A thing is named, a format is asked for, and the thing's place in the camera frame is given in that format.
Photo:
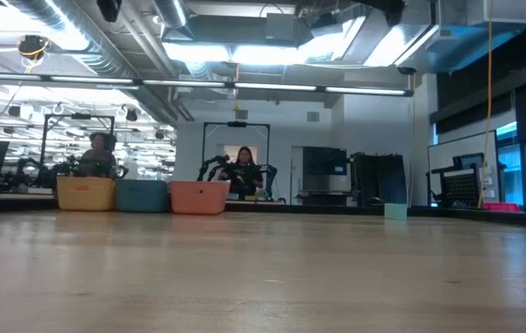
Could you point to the black gantry frame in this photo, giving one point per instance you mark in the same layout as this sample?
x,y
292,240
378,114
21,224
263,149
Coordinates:
x,y
236,124
77,116

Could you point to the person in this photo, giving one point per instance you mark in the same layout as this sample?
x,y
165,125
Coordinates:
x,y
245,173
98,159

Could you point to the black cabinet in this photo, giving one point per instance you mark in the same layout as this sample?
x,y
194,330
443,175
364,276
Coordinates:
x,y
322,162

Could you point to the orange plastic bin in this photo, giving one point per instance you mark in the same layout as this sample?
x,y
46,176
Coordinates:
x,y
199,198

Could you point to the red plastic container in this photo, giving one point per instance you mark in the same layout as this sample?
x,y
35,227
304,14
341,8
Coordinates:
x,y
500,207

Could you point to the black aluminium table frame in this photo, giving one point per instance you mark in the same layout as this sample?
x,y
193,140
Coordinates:
x,y
313,209

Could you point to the long ceiling light bar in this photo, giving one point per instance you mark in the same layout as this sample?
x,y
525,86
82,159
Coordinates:
x,y
272,86

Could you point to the yellow plastic bin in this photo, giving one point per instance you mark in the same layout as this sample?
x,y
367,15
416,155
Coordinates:
x,y
85,194

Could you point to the teal plastic bin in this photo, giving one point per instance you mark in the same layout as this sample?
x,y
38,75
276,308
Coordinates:
x,y
141,196

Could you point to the light green cube block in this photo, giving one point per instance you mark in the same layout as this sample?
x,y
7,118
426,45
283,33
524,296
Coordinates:
x,y
395,212

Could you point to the background black robot arm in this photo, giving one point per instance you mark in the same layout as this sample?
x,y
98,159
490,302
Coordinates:
x,y
269,180
209,166

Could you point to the black perforated panel stand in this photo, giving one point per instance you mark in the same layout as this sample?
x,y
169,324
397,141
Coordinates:
x,y
463,187

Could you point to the whiteboard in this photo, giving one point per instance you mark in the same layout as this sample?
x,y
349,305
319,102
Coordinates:
x,y
456,145

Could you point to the black folding panel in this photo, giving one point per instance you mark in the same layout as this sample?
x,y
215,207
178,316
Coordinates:
x,y
378,180

